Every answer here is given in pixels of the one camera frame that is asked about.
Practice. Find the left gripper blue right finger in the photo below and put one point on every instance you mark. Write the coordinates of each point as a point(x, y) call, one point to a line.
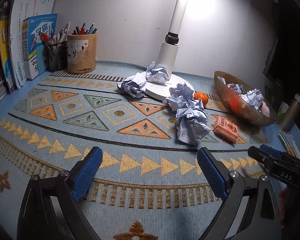
point(217, 175)

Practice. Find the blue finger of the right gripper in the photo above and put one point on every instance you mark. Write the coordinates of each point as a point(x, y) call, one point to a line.
point(271, 151)

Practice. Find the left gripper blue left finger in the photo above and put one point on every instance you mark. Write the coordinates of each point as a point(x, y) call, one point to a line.
point(83, 172)

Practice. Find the paper ball with red marks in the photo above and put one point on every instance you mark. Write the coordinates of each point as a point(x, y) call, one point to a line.
point(236, 88)

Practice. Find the metal thermos bottle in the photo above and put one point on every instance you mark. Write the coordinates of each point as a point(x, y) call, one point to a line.
point(287, 113)

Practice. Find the three-face dango plush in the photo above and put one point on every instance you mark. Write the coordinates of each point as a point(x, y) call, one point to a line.
point(264, 109)

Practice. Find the large crumpled paper ball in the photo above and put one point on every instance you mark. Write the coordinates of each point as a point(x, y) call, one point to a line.
point(192, 124)

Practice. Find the golden ribbed glass bowl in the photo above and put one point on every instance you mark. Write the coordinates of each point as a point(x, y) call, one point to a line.
point(237, 105)

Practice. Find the crumpled paper ball in bowl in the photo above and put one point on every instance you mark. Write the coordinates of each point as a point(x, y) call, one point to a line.
point(254, 98)

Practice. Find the patterned blue woven table mat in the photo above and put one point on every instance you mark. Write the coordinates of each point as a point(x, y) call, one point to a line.
point(149, 183)

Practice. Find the orange mandarin by lamp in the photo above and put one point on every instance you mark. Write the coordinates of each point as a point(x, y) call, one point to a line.
point(202, 96)

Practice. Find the crumpled paper ball centre back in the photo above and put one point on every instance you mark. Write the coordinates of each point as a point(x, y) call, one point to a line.
point(182, 97)

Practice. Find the crumpled paper ball near lamp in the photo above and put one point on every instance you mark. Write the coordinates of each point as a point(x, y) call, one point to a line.
point(133, 85)

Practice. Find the crumpled paper ball on lamp base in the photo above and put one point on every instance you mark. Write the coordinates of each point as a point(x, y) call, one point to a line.
point(157, 73)

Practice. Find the white desk lamp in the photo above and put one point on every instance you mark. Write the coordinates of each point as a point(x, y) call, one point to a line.
point(168, 54)

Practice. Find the black mesh pen holder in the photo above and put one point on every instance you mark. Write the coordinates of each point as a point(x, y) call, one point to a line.
point(56, 55)

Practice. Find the bamboo pen holder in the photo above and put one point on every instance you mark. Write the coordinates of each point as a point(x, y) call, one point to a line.
point(81, 53)

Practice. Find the blue cover book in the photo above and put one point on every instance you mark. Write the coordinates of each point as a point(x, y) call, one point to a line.
point(36, 32)

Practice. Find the yellow cover book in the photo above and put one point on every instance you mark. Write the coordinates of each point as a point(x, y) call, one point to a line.
point(5, 56)

